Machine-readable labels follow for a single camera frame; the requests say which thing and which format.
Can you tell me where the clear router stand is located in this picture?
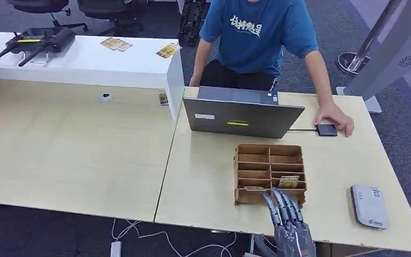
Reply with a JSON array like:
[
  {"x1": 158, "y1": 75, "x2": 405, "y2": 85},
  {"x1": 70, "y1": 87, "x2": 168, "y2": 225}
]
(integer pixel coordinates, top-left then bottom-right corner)
[{"x1": 22, "y1": 51, "x2": 49, "y2": 65}]

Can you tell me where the grey laptop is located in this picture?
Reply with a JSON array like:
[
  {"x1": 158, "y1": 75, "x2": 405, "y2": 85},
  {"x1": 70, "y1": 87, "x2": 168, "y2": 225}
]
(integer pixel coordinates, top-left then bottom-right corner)
[{"x1": 182, "y1": 86, "x2": 306, "y2": 139}]

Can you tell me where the yellow printed card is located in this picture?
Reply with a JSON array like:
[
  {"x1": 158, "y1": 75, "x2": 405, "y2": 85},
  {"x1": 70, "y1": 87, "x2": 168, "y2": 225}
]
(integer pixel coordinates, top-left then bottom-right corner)
[{"x1": 278, "y1": 176, "x2": 301, "y2": 190}]

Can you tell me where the silver pole with round base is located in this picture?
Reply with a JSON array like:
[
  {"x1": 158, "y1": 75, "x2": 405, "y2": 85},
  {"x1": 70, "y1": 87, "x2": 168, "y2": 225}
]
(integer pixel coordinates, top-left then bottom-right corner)
[{"x1": 337, "y1": 0, "x2": 404, "y2": 77}]

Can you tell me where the wooden card box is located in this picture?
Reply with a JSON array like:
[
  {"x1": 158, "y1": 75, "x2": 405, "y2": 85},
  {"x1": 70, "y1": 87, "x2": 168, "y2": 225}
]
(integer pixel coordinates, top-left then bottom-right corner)
[{"x1": 233, "y1": 142, "x2": 308, "y2": 208}]

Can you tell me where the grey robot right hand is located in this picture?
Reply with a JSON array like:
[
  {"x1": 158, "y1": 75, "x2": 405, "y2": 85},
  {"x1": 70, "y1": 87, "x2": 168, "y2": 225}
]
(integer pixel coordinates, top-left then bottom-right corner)
[{"x1": 253, "y1": 188, "x2": 317, "y2": 257}]

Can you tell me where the black router with antennas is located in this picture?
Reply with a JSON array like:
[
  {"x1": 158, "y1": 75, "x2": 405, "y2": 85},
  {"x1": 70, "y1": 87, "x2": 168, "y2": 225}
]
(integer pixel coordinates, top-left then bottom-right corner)
[{"x1": 0, "y1": 27, "x2": 76, "y2": 68}]

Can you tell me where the black tracked machine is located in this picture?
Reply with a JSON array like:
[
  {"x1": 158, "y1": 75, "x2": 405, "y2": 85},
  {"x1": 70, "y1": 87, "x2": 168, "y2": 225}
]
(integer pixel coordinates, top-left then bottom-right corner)
[{"x1": 179, "y1": 0, "x2": 208, "y2": 48}]

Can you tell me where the person's left hand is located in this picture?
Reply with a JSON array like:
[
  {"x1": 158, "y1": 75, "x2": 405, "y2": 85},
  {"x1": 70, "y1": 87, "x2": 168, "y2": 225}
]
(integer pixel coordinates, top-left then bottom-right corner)
[{"x1": 313, "y1": 101, "x2": 355, "y2": 138}]

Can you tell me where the person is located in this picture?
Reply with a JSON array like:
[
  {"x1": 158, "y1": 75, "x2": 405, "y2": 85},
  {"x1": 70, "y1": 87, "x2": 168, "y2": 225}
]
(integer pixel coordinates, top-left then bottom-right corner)
[{"x1": 198, "y1": 0, "x2": 319, "y2": 92}]

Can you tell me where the black office chair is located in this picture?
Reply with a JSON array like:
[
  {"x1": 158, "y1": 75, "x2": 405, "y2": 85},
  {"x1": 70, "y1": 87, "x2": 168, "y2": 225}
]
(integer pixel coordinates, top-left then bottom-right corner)
[
  {"x1": 76, "y1": 0, "x2": 149, "y2": 36},
  {"x1": 7, "y1": 0, "x2": 88, "y2": 32}
]

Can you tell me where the white raised shelf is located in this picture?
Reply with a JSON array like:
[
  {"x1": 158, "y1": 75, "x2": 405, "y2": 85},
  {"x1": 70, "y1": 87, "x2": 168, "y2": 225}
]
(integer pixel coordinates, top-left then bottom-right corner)
[{"x1": 0, "y1": 31, "x2": 185, "y2": 120}]

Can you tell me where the yellow cards pile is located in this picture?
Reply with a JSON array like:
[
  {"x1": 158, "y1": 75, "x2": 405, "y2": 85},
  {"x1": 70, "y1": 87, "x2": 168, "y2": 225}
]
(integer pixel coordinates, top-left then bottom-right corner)
[{"x1": 100, "y1": 36, "x2": 133, "y2": 53}]

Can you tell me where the small black flat device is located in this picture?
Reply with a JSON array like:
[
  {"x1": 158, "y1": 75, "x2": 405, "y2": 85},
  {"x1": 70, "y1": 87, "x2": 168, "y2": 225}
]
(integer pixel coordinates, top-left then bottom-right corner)
[{"x1": 315, "y1": 124, "x2": 338, "y2": 138}]

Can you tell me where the white cable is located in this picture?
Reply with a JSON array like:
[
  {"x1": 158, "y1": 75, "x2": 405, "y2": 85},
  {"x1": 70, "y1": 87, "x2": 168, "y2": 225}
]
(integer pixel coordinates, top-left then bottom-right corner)
[{"x1": 111, "y1": 218, "x2": 238, "y2": 257}]

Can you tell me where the grey panel stand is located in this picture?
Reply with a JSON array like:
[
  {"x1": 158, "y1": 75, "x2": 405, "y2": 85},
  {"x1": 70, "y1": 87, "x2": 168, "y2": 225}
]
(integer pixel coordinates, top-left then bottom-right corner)
[{"x1": 336, "y1": 0, "x2": 411, "y2": 115}]

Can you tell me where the white flat card reader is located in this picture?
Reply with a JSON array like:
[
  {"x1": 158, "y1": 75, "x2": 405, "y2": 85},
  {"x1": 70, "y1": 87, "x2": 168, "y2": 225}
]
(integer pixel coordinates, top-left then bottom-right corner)
[{"x1": 350, "y1": 184, "x2": 391, "y2": 231}]

